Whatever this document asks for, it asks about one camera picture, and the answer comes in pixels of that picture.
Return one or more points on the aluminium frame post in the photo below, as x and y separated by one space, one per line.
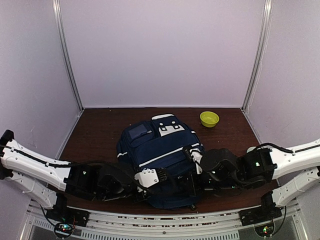
260 50
66 57

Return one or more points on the navy blue student backpack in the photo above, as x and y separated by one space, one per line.
158 144

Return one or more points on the aluminium frame post left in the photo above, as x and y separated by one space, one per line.
66 57

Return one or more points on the aluminium frame post right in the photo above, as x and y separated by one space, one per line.
260 50

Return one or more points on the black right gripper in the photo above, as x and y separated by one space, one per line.
193 182

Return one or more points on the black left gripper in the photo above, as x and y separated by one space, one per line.
145 190

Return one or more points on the lime green bowl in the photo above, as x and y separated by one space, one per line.
209 119

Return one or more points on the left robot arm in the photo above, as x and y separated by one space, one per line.
47 180

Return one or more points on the aluminium front rail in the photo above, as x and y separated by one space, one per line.
219 225

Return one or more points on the teal patterned ceramic bowl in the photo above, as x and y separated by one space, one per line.
250 149

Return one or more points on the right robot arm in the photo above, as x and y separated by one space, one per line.
221 169

